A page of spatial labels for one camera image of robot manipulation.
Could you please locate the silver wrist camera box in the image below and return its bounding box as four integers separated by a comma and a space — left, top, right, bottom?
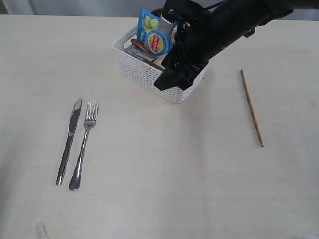
158, 13, 178, 35

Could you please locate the blue chips bag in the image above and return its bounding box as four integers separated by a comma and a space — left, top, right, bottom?
137, 8, 177, 56

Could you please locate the brown round plate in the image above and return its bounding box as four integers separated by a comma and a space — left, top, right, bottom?
151, 8, 163, 17

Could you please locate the silver metal fork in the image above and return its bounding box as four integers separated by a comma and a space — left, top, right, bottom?
68, 101, 99, 191

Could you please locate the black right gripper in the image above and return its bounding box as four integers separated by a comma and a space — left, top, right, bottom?
154, 0, 224, 91

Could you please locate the brown wooden handled utensil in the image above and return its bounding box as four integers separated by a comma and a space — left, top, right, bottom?
131, 38, 155, 58

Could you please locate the grey speckled ceramic bowl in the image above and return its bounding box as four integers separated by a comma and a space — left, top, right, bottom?
152, 54, 167, 71

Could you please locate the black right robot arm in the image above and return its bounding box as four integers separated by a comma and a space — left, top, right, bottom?
154, 0, 319, 91

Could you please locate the silver metal table knife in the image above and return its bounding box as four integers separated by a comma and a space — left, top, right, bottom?
56, 98, 83, 185

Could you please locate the white curtain backdrop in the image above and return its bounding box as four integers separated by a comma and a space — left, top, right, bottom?
0, 0, 319, 20

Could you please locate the brown wooden chopstick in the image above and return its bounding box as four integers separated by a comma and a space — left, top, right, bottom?
240, 69, 264, 147

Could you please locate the white perforated plastic basket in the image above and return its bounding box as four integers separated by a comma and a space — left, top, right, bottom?
113, 26, 205, 104

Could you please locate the shiny steel cup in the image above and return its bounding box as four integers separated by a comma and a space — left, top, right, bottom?
127, 48, 156, 64

